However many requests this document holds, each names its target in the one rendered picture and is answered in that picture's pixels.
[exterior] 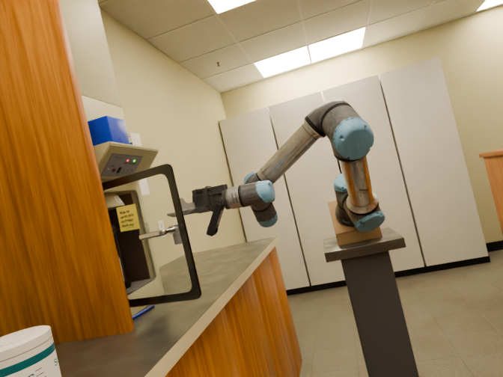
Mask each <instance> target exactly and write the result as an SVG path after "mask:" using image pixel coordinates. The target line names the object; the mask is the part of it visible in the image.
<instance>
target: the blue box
mask: <svg viewBox="0 0 503 377"><path fill-rule="evenodd" d="M88 127H89V130H90V134H91V140H92V144H93V146H95V145H98V144H102V143H106V142H108V141H112V142H118V143H123V144H129V139H128V135H127V131H126V126H125V122H124V120H121V119H118V118H115V117H110V116H107V115H106V116H104V117H100V118H97V119H94V120H90V121H88Z"/></svg>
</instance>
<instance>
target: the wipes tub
mask: <svg viewBox="0 0 503 377"><path fill-rule="evenodd" d="M0 377H61V371H60V367H59V363H58V357H57V353H56V350H55V344H54V340H53V337H52V331H51V327H50V326H48V325H40V326H35V327H32V328H27V329H23V330H21V331H16V332H13V333H11V334H7V335H5V336H3V337H0Z"/></svg>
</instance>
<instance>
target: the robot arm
mask: <svg viewBox="0 0 503 377"><path fill-rule="evenodd" d="M326 136H327V137H328V138H329V140H330V143H331V145H332V151H333V153H334V156H335V158H336V159H337V160H339V161H340V162H341V167H342V171H343V173H342V174H340V175H338V176H337V177H336V178H335V180H334V190H335V195H336V199H337V206H336V208H335V215H336V218H337V220H338V221H339V222H340V223H341V224H343V225H345V226H348V227H356V229H357V230H358V231H360V232H368V231H372V230H374V229H376V228H378V227H379V226H380V225H381V224H382V223H383V222H384V220H385V215H384V212H383V211H382V210H381V209H380V207H379V201H378V197H377V195H376V194H375V193H374V192H373V191H372V187H371V179H370V174H369V169H368V161H367V154H368V153H369V151H370V150H371V149H370V148H371V147H372V146H373V144H374V134H373V131H372V130H371V128H370V126H369V125H368V123H367V122H365V121H364V120H363V119H362V118H361V117H360V116H359V115H358V113H357V112H356V111H355V110H354V109H353V107H352V106H351V105H350V104H349V103H348V102H345V101H343V100H340V99H332V100H329V101H326V102H324V103H322V104H320V105H318V106H317V107H316V108H314V109H313V110H312V111H311V112H310V113H309V114H308V115H307V116H306V117H305V118H304V123H303V124H302V125H301V126H300V127H299V128H298V129H297V130H296V131H295V132H294V134H293V135H292V136H291V137H290V138H289V139H288V140H287V141H286V142H285V143H284V144H283V145H282V146H281V148H280V149H279V150H278V151H277V152H276V153H275V154H274V155H273V156H272V157H271V158H270V159H269V160H268V161H267V163H266V164H265V165H264V166H263V167H262V168H261V169H260V170H259V171H258V172H251V173H250V174H247V175H246V177H245V178H244V185H241V186H233V187H230V188H228V185H227V184H224V185H220V186H213V187H211V186H206V187H205V188H199V189H195V190H193V191H192V195H193V196H192V203H187V202H186V201H185V200H184V199H183V198H180V202H181V206H182V210H183V215H189V214H194V213H203V212H210V211H211V212H213V214H212V217H211V219H210V223H209V226H208V228H207V235H208V236H214V235H216V233H217V232H218V227H219V223H220V220H221V217H222V213H223V211H224V208H226V209H237V208H241V207H246V206H250V207H251V209H252V211H253V213H254V216H255V218H256V220H257V222H258V223H259V225H260V226H262V227H271V226H273V225H274V224H275V223H276V222H277V220H278V216H277V212H276V210H275V207H274V206H273V204H272V202H273V201H274V200H275V189H274V187H273V184H274V183H275V182H276V181H277V180H278V179H279V178H280V177H281V176H282V175H283V174H284V173H285V172H286V171H287V170H288V169H289V168H290V167H291V166H292V165H293V164H294V163H295V162H296V161H297V160H298V159H299V158H300V157H301V156H302V155H303V154H304V153H305V152H306V151H307V150H308V149H309V148H310V147H311V146H312V145H313V144H314V143H315V142H316V141H317V140H318V139H319V138H325V137H326ZM208 187H209V188H208ZM190 208H191V209H190Z"/></svg>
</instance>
